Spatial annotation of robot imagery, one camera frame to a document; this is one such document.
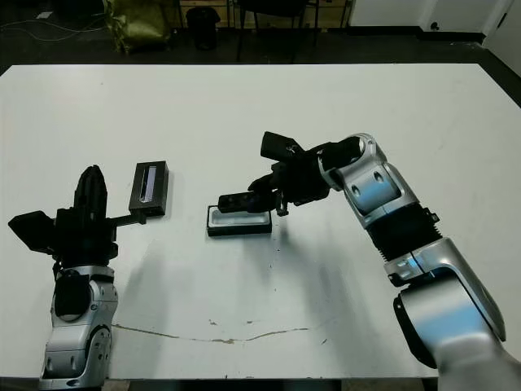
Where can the black office chair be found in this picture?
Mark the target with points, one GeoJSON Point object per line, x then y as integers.
{"type": "Point", "coordinates": [268, 6]}

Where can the white door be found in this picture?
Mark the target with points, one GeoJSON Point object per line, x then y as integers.
{"type": "Point", "coordinates": [509, 40]}

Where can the black trash bin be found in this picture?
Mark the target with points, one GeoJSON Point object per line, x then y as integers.
{"type": "Point", "coordinates": [203, 28]}

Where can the white paper sheet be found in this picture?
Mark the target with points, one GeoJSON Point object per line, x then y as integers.
{"type": "Point", "coordinates": [45, 15]}

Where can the yellow-green sack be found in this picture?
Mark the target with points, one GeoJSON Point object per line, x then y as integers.
{"type": "Point", "coordinates": [138, 28]}

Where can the black lid with camera print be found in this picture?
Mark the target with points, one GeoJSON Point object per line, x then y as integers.
{"type": "Point", "coordinates": [158, 191]}

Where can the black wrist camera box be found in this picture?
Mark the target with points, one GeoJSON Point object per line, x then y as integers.
{"type": "Point", "coordinates": [32, 230]}
{"type": "Point", "coordinates": [278, 144]}

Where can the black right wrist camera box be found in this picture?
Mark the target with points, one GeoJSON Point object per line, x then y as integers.
{"type": "Point", "coordinates": [278, 144]}

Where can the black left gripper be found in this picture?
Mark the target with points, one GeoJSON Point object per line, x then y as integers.
{"type": "Point", "coordinates": [83, 240]}

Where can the black box with white insert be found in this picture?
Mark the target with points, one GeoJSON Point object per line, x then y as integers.
{"type": "Point", "coordinates": [240, 230]}

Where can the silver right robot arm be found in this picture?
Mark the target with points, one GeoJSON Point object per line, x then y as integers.
{"type": "Point", "coordinates": [378, 183]}

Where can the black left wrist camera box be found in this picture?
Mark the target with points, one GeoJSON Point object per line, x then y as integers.
{"type": "Point", "coordinates": [32, 230]}

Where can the black depth camera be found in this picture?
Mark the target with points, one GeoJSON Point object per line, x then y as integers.
{"type": "Point", "coordinates": [234, 202]}

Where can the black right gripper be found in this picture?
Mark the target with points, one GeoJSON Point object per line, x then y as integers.
{"type": "Point", "coordinates": [303, 179]}

